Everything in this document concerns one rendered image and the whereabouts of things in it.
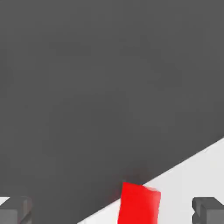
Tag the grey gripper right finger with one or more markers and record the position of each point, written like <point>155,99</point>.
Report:
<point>209,211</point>

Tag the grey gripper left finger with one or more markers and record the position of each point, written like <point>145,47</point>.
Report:
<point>15,212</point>

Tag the small red cube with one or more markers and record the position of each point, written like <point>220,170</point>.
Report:
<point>139,204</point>

